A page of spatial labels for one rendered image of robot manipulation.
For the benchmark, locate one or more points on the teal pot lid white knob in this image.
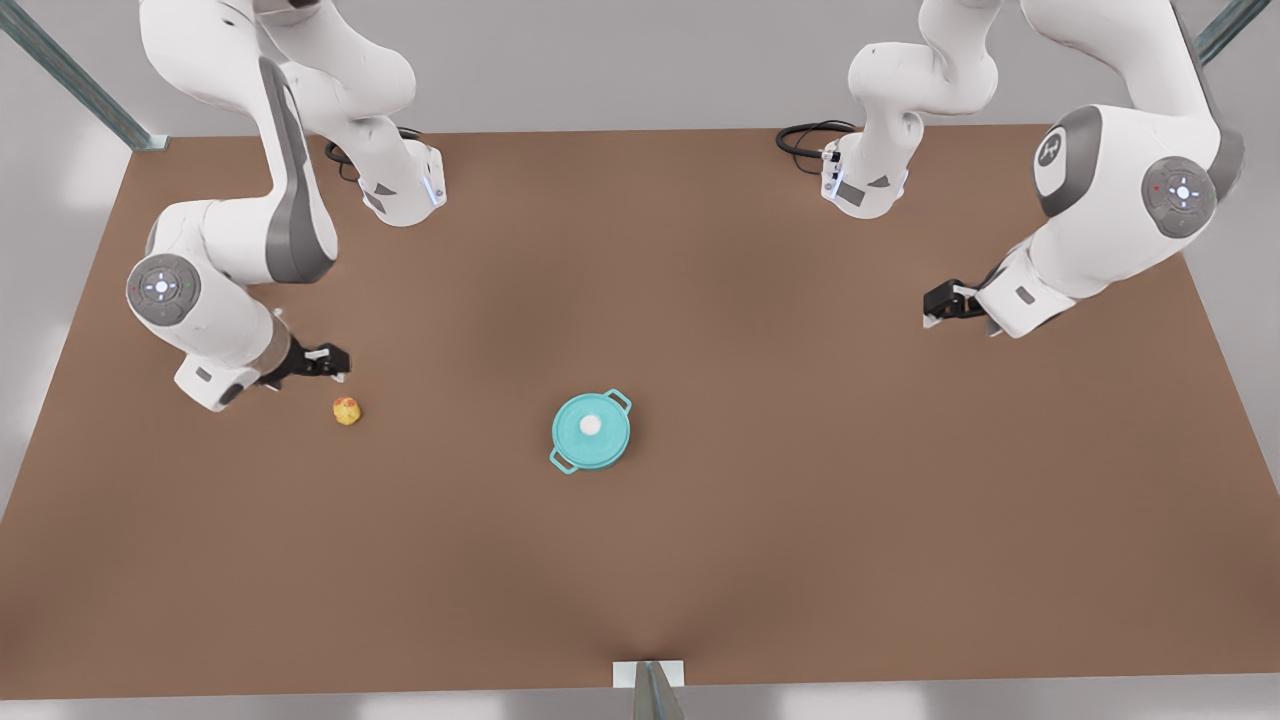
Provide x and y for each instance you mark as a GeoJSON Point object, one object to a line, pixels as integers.
{"type": "Point", "coordinates": [590, 428]}

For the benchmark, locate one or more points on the yellow potato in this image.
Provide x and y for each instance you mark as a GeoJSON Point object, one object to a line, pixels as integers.
{"type": "Point", "coordinates": [347, 410]}

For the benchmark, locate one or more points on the teal pot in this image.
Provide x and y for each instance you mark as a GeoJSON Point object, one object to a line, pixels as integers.
{"type": "Point", "coordinates": [592, 452]}

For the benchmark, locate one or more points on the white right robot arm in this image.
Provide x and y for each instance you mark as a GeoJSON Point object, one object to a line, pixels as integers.
{"type": "Point", "coordinates": [230, 230]}

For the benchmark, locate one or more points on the silver frame post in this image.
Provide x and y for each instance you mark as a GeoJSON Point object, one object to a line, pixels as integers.
{"type": "Point", "coordinates": [1228, 25]}
{"type": "Point", "coordinates": [75, 75]}
{"type": "Point", "coordinates": [652, 690]}

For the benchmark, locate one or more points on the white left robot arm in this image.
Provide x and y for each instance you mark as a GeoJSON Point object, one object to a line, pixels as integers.
{"type": "Point", "coordinates": [1110, 200]}

